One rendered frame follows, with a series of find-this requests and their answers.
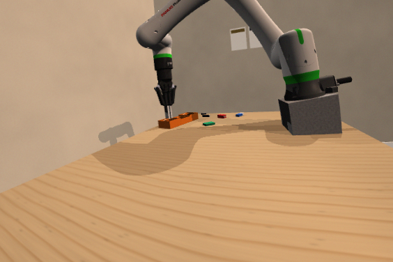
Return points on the orange three-compartment bin rack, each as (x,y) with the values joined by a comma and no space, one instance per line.
(178,120)

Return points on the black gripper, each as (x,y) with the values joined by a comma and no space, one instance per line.
(167,92)

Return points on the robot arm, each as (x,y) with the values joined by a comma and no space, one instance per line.
(295,49)

